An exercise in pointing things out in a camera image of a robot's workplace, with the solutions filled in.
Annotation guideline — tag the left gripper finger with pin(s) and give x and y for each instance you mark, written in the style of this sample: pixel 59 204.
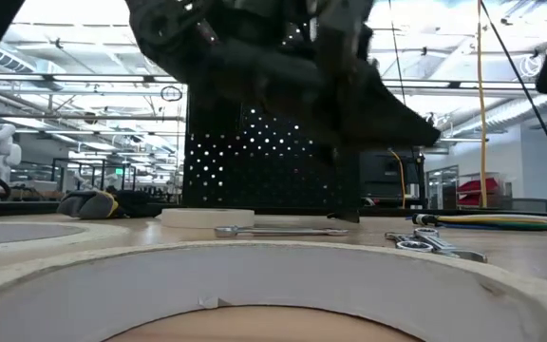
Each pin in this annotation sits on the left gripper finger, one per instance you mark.
pixel 387 119

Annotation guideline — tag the black metal pegboard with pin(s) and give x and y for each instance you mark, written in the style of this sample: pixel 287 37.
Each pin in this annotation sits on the black metal pegboard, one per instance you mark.
pixel 254 180

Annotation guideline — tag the white masking tape roll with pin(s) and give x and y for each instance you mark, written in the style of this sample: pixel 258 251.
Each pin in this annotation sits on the white masking tape roll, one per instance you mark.
pixel 273 275
pixel 207 217
pixel 102 233

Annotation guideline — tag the red storage bins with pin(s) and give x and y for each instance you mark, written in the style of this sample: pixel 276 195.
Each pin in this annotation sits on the red storage bins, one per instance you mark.
pixel 480 185

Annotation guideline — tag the silver combination wrench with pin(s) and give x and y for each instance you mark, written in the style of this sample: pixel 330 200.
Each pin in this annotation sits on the silver combination wrench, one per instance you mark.
pixel 432 237
pixel 463 255
pixel 278 232

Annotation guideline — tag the black aluminium table frame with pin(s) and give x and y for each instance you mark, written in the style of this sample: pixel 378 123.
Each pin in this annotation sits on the black aluminium table frame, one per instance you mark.
pixel 17 208

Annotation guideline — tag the black monitor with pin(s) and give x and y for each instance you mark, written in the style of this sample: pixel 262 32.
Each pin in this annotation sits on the black monitor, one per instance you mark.
pixel 387 171

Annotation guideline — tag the black grey work glove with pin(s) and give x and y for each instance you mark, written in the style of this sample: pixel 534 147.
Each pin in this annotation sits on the black grey work glove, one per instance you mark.
pixel 88 204

